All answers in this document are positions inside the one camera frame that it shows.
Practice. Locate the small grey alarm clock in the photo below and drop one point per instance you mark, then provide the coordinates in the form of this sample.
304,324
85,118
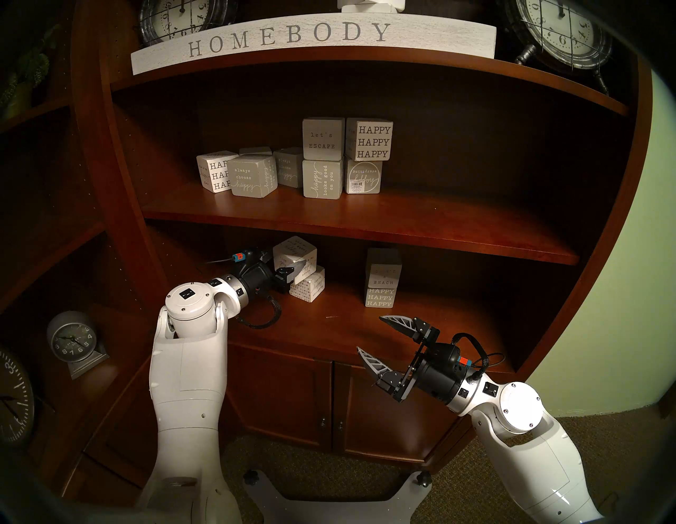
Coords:
71,338

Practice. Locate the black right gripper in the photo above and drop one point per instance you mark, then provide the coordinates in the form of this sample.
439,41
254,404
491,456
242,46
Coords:
438,375

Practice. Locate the white find joy cube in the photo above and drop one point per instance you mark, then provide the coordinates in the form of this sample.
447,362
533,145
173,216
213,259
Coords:
293,248

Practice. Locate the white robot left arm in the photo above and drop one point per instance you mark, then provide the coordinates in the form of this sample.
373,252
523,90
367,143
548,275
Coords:
185,396

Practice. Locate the cherry wood side shelf unit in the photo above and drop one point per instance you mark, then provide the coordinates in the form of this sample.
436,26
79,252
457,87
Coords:
53,248

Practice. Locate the grey unframed happy happy cube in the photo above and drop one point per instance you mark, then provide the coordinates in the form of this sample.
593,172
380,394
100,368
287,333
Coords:
380,297

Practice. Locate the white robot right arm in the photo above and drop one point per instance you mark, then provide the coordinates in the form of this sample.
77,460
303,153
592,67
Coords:
544,465

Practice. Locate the cherry wood bookcase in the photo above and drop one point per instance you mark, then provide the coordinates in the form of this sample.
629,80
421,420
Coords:
369,222

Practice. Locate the grey happy looks good cube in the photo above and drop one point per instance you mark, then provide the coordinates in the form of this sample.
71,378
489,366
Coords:
322,179

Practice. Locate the grey life's a beach cube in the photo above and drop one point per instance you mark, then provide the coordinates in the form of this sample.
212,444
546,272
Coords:
383,264

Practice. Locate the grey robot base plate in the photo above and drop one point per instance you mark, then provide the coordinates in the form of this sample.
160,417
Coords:
327,512

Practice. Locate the large round brown clock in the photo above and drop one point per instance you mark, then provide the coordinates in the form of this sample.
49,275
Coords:
13,401

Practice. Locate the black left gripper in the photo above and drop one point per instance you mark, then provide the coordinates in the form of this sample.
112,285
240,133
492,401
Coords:
259,280

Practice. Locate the white cube with barcode sticker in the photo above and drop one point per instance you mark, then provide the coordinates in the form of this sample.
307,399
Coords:
364,177

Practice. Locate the grey let's escape cube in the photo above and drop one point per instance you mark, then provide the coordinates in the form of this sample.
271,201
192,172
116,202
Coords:
322,138

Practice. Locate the black base knob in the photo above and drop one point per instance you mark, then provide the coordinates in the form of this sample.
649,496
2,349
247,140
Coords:
423,478
250,477

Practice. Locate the green artificial plant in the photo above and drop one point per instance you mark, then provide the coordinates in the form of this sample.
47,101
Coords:
31,68

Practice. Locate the grey always choose happy cube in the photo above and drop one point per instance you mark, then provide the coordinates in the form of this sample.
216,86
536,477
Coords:
288,166
248,177

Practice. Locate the plain grey cube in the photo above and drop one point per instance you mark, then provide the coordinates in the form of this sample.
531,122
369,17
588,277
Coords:
255,151

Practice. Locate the white homebody wooden sign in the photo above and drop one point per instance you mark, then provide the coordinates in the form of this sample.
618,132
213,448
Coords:
158,61

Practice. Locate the caged metal clock with feet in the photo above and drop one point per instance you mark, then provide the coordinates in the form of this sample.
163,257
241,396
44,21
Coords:
560,26

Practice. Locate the wooden cabinet door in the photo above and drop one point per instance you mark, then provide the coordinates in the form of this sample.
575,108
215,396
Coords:
364,422
280,396

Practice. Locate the white framed happy happy cube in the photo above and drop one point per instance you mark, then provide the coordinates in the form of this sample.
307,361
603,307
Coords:
369,140

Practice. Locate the white happy place patterned cube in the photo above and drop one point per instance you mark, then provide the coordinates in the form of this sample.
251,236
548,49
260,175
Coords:
309,288

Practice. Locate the white decor piece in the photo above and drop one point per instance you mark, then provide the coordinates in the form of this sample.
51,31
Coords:
369,5

